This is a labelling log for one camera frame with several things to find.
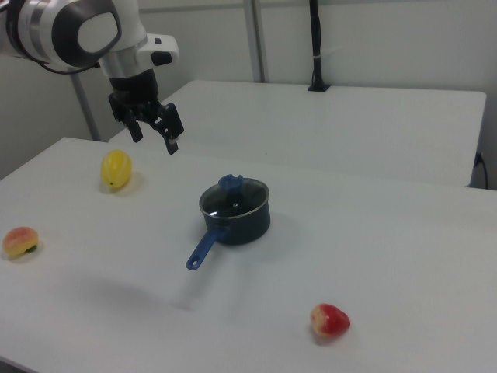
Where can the yellow toy melon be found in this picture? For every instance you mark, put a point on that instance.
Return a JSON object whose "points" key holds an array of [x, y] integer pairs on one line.
{"points": [[115, 170]]}

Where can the toy peach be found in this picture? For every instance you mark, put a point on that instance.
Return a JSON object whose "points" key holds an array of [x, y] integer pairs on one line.
{"points": [[18, 241]]}

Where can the red toy strawberry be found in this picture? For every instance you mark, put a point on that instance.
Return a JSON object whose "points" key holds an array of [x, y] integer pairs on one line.
{"points": [[330, 319]]}

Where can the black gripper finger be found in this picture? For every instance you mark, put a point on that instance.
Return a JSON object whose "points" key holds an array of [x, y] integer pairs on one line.
{"points": [[134, 128], [171, 122]]}

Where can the grey upright partition post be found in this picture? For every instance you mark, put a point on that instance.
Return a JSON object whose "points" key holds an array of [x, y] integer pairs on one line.
{"points": [[257, 42]]}

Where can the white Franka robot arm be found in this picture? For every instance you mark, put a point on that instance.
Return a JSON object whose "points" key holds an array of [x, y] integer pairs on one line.
{"points": [[39, 23]]}

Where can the dark blue saucepan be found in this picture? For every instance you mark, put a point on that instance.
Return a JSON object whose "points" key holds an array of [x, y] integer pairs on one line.
{"points": [[248, 229]]}

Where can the grey slanted partition post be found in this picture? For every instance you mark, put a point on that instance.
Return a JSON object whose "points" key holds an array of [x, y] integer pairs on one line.
{"points": [[87, 109]]}

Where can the glass lid with blue knob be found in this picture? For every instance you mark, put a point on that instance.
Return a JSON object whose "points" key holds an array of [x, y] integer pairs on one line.
{"points": [[230, 183]]}

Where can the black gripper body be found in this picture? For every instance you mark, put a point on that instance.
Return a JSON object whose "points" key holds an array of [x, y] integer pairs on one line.
{"points": [[132, 91]]}

